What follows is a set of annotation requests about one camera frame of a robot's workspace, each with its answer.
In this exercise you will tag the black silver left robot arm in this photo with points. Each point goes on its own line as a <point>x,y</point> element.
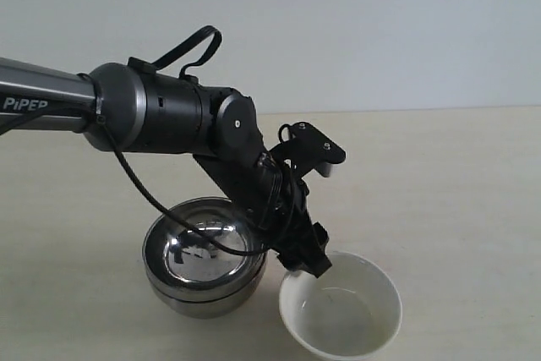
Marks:
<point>130,108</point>

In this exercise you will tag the ribbed stainless steel bowl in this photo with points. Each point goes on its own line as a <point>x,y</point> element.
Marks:
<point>179,261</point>

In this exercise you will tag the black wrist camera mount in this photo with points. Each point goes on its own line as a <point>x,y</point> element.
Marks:
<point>307,149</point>

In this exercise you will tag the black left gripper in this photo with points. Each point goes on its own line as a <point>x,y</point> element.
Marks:
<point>275,205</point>

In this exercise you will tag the smooth stainless steel bowl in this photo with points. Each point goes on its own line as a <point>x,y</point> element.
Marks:
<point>209,308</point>

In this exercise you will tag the white ceramic bowl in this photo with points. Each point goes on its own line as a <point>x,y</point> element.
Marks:
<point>351,312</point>

